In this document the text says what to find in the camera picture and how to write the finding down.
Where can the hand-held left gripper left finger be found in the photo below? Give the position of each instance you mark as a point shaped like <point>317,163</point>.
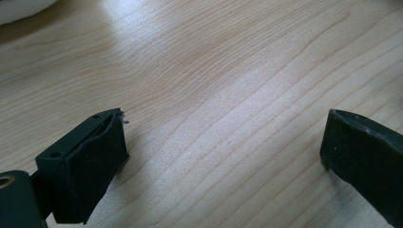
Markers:
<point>82,171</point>

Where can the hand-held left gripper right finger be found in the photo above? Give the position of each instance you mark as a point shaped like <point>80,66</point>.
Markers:
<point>364,158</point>

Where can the panda plush toy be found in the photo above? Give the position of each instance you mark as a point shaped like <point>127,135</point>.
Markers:
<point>19,9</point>

